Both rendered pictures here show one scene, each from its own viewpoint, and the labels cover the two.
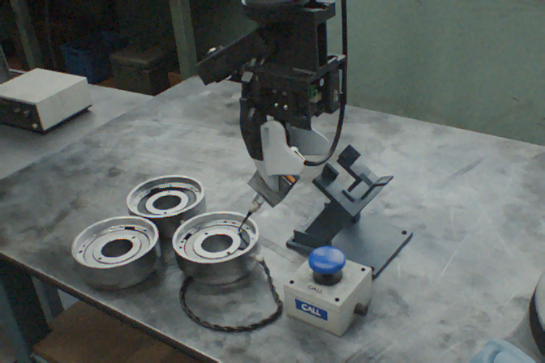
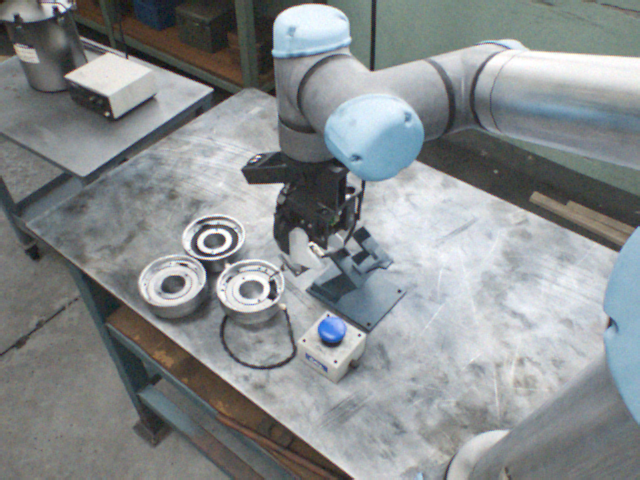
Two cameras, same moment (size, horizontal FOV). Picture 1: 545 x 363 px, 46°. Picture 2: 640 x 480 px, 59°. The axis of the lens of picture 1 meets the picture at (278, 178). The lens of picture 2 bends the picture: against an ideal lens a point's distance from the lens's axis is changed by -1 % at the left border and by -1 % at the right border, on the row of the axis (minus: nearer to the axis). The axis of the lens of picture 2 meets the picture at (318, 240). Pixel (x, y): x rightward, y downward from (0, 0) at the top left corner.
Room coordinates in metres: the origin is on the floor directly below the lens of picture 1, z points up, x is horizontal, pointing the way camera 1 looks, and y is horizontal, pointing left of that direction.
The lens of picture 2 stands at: (0.08, -0.03, 1.53)
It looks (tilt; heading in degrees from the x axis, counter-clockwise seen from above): 46 degrees down; 1
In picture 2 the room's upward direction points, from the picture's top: straight up
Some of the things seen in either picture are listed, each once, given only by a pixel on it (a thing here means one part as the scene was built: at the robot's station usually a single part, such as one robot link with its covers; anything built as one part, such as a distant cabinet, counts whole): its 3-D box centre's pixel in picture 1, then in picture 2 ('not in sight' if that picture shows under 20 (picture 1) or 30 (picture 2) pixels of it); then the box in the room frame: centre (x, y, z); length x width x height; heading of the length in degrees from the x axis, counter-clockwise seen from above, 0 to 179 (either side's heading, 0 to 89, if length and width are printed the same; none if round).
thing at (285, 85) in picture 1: (289, 59); (317, 188); (0.61, -0.02, 1.07); 0.09 x 0.08 x 0.12; 52
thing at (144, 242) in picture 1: (118, 254); (174, 287); (0.65, 0.21, 0.82); 0.08 x 0.08 x 0.02
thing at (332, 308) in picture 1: (332, 292); (334, 348); (0.54, -0.05, 0.82); 0.08 x 0.07 x 0.05; 53
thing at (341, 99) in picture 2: not in sight; (375, 115); (0.53, -0.08, 1.23); 0.11 x 0.11 x 0.08; 27
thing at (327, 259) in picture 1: (327, 272); (331, 336); (0.54, -0.04, 0.85); 0.04 x 0.04 x 0.05
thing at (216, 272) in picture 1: (217, 248); (251, 292); (0.64, 0.08, 0.82); 0.10 x 0.10 x 0.04
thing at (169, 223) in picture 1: (168, 207); (215, 244); (0.75, 0.15, 0.82); 0.10 x 0.10 x 0.04
